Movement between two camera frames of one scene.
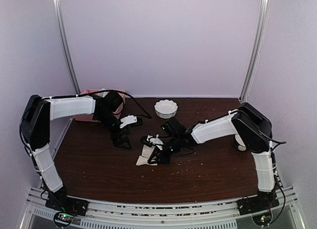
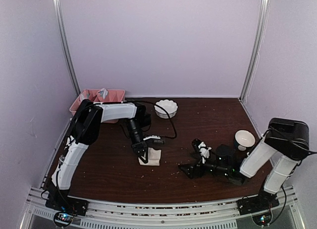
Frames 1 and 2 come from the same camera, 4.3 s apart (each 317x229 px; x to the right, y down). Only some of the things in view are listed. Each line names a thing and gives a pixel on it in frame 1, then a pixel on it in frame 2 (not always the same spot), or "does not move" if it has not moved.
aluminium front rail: x=215 y=215 does not move
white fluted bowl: x=166 y=109 does not move
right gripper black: x=162 y=159 → x=192 y=169
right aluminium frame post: x=260 y=31 does not move
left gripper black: x=117 y=143 → x=140 y=147
